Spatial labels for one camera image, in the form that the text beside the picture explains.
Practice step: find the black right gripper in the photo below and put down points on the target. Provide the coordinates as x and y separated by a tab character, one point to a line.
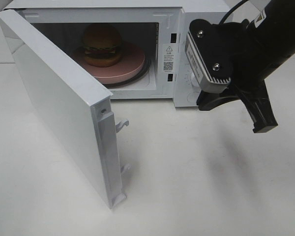
255	54

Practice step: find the white microwave knob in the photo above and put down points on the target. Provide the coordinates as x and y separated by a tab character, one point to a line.
194	81

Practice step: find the pink round plate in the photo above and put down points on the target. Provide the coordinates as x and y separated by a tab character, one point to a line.
113	67

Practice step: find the burger with lettuce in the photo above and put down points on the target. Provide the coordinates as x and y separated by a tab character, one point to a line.
102	44

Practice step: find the white microwave door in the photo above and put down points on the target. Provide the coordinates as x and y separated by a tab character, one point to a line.
71	103

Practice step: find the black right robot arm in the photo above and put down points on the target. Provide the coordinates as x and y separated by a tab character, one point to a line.
282	11

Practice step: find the white warning label sticker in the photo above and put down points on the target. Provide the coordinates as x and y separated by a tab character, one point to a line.
169	57

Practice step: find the white microwave oven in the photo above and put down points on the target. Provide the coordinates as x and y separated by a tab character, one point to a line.
146	23

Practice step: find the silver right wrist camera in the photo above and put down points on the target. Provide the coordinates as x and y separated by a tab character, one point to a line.
208	57

